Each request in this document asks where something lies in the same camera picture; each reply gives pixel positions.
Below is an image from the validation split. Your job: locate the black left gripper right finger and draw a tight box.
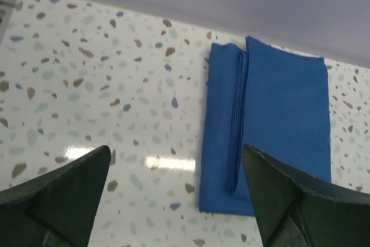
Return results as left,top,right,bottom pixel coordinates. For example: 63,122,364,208
242,145,369,246

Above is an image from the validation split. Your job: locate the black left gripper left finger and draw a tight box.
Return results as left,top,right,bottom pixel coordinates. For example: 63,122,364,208
1,145,111,246

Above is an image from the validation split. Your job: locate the blue surgical drape cloth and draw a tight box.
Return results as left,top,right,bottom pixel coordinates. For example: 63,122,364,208
199,37,331,216

